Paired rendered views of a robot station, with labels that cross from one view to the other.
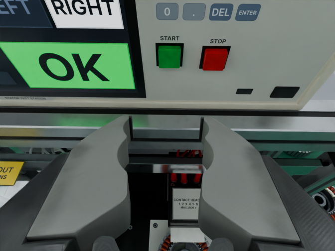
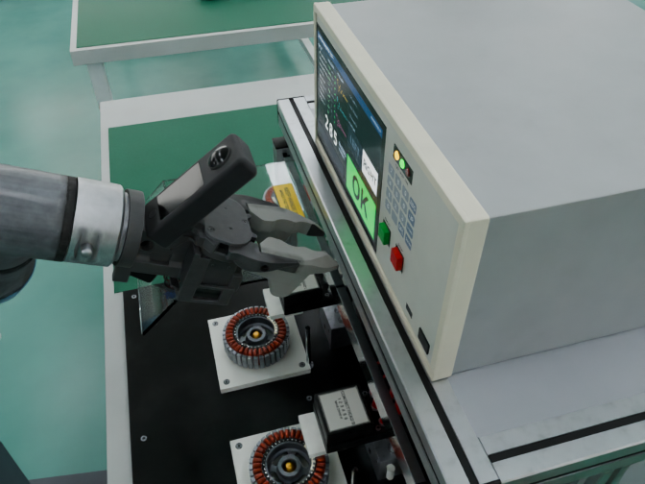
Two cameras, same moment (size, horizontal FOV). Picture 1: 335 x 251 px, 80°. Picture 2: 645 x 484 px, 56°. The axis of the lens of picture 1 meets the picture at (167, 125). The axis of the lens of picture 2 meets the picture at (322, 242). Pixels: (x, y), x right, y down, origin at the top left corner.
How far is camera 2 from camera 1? 0.55 m
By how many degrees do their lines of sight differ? 48
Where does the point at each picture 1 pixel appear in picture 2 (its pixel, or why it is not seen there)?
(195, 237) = (311, 443)
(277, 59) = (418, 297)
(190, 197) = (351, 409)
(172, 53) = (381, 230)
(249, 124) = (390, 337)
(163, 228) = not seen: hidden behind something
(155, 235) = not seen: hidden behind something
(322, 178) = not seen: outside the picture
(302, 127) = (406, 381)
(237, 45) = (406, 260)
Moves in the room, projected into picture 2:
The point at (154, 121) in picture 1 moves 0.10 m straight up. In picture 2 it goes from (361, 271) to (366, 204)
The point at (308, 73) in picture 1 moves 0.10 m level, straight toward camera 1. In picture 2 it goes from (431, 334) to (334, 300)
